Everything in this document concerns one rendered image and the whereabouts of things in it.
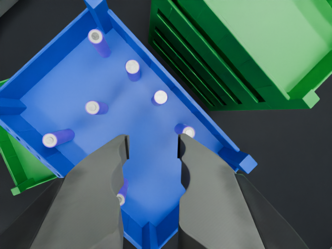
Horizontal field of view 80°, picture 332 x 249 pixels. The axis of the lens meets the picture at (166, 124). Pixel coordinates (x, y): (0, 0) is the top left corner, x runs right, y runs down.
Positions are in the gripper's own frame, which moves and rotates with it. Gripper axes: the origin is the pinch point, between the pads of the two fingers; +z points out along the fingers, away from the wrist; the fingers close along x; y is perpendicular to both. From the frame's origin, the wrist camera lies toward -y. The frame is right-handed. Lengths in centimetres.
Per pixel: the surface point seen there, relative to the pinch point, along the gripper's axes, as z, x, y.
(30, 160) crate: 39, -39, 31
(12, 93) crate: 15.8, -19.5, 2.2
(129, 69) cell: 14.5, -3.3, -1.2
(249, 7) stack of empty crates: 26.7, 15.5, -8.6
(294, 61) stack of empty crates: 23.8, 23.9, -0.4
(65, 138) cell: 12.9, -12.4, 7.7
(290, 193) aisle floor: 40, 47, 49
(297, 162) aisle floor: 44, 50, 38
